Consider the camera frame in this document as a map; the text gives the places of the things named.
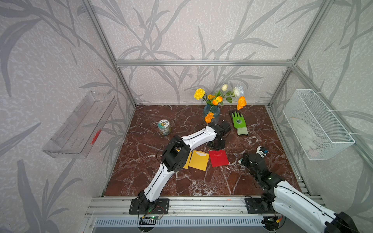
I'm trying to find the red envelope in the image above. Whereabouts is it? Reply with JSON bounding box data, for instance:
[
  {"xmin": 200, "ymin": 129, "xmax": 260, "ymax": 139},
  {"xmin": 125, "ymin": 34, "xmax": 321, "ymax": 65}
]
[{"xmin": 209, "ymin": 150, "xmax": 229, "ymax": 168}]

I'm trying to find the large yellow envelope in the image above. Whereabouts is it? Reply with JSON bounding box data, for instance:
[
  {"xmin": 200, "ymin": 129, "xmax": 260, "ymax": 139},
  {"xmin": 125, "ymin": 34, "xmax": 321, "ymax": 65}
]
[{"xmin": 188, "ymin": 150, "xmax": 209, "ymax": 171}]

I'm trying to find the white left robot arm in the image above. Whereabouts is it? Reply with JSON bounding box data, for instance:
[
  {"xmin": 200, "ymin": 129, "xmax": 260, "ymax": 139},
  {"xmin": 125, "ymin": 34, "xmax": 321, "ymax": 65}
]
[{"xmin": 138, "ymin": 121, "xmax": 231, "ymax": 205}]

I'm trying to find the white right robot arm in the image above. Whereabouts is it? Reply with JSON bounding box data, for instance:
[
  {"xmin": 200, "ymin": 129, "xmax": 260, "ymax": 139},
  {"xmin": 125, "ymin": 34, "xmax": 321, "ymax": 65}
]
[{"xmin": 239, "ymin": 153, "xmax": 358, "ymax": 233}]

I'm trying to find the small yellow envelope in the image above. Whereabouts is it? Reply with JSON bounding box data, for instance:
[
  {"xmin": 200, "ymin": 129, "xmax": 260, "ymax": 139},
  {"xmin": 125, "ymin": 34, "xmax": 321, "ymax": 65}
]
[{"xmin": 174, "ymin": 149, "xmax": 191, "ymax": 171}]

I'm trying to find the green work glove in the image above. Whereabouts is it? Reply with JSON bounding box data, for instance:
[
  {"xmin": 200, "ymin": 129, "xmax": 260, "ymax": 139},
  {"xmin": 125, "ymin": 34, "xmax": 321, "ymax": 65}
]
[{"xmin": 231, "ymin": 111, "xmax": 249, "ymax": 136}]

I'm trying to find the blue textured glass vase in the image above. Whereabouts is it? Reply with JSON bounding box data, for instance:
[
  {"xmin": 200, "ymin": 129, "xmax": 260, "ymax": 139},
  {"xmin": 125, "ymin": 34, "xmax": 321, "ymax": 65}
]
[{"xmin": 203, "ymin": 104, "xmax": 220, "ymax": 124}]

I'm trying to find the artificial flower bouquet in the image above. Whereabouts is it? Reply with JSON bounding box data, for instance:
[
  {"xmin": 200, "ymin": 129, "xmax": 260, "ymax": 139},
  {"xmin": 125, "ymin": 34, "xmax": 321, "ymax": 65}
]
[{"xmin": 193, "ymin": 83, "xmax": 247, "ymax": 110}]

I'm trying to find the round sunflower label jar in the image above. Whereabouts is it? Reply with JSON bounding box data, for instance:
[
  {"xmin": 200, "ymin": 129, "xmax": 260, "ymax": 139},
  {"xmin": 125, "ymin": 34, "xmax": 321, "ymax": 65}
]
[{"xmin": 157, "ymin": 119, "xmax": 171, "ymax": 136}]

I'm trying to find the white cloth in basket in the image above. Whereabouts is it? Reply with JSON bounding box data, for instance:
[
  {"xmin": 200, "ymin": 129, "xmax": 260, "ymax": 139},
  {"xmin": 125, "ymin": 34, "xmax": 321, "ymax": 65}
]
[{"xmin": 290, "ymin": 117, "xmax": 321, "ymax": 158}]

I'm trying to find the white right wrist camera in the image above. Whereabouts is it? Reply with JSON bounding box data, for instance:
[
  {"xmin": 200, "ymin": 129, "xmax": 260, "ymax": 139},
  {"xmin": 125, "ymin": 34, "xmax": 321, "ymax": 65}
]
[{"xmin": 256, "ymin": 146, "xmax": 269, "ymax": 158}]

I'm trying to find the white wire wall basket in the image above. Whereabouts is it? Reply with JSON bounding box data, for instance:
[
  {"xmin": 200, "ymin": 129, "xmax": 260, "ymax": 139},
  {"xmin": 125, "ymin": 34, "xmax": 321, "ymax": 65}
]
[{"xmin": 283, "ymin": 89, "xmax": 356, "ymax": 161}]

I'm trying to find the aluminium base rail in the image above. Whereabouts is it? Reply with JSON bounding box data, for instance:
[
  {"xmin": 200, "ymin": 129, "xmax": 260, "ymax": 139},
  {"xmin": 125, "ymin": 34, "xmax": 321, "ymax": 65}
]
[{"xmin": 84, "ymin": 196, "xmax": 324, "ymax": 218}]

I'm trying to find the clear acrylic wall shelf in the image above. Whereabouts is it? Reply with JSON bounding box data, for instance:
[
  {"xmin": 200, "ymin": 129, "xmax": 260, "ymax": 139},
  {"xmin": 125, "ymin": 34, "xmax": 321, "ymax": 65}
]
[{"xmin": 42, "ymin": 91, "xmax": 117, "ymax": 159}]

